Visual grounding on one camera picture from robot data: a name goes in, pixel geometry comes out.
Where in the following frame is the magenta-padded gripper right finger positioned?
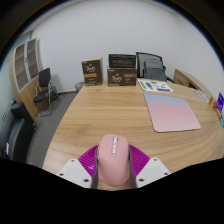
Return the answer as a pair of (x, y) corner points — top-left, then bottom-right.
(128, 144), (172, 189)

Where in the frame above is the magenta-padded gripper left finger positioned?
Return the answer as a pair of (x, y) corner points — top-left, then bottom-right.
(57, 144), (100, 189)

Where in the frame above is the pink computer mouse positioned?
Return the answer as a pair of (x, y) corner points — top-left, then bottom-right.
(96, 133), (130, 187)

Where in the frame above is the pink and blue mouse pad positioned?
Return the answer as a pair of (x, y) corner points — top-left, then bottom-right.
(143, 93), (202, 133)

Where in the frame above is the black armchair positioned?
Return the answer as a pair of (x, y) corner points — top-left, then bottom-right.
(0, 101), (37, 164)

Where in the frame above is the white sheet with coloured stickers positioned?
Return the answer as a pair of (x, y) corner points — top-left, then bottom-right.
(136, 78), (174, 94)

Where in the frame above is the white round disc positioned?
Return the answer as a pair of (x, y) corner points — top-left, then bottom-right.
(193, 88), (209, 102)

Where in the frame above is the small orange wooden stand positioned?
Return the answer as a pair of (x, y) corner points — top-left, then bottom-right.
(208, 96), (218, 109)

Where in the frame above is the purple card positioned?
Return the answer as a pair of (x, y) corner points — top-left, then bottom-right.
(215, 92), (224, 114)

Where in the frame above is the wooden side desk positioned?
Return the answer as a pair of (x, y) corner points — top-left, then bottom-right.
(173, 68), (214, 101)

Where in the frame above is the black visitor chair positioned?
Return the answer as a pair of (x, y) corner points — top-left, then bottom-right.
(32, 67), (58, 116)

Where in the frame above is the wide brown cardboard box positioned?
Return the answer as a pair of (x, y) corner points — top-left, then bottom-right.
(107, 67), (138, 87)

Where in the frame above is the grey backpack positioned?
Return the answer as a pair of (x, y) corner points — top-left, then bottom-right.
(143, 58), (168, 82)

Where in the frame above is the tall brown cardboard box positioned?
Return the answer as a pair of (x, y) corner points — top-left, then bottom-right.
(81, 57), (104, 87)

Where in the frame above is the black mesh office chair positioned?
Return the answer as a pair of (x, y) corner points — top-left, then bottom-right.
(135, 51), (175, 83)

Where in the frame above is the wooden shelf unit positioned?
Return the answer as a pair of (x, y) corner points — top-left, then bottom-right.
(8, 37), (44, 120)

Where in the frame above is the black cardboard box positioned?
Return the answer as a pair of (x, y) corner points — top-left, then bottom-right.
(108, 53), (137, 70)

